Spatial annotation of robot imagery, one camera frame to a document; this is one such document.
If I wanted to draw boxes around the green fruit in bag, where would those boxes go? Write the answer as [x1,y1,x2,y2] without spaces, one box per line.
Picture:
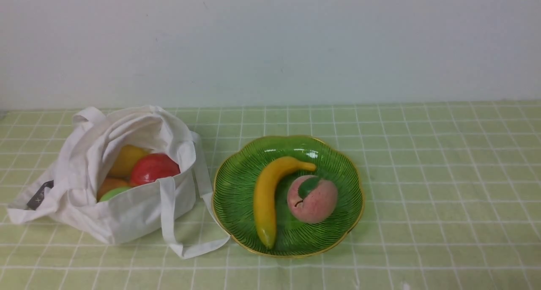
[98,186,131,202]

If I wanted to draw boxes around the green checkered tablecloth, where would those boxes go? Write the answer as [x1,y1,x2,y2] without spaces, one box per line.
[0,101,541,290]

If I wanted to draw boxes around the yellow plastic banana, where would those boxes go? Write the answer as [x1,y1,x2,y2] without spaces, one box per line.
[253,156,317,249]

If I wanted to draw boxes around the orange fruit in bag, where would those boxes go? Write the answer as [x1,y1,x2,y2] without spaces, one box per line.
[96,178,131,201]

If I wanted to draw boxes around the pink peach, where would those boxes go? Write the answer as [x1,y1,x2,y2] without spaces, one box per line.
[287,175,338,224]

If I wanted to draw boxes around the yellow-green mango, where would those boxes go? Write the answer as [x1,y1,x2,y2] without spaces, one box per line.
[107,144,150,178]

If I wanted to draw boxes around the green glass fruit plate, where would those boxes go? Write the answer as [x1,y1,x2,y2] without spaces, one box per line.
[211,135,365,258]

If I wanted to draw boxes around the red apple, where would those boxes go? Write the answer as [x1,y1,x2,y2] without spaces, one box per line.
[128,153,181,187]

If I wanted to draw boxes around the white cloth tote bag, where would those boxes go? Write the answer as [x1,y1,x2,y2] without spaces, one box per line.
[7,105,230,259]

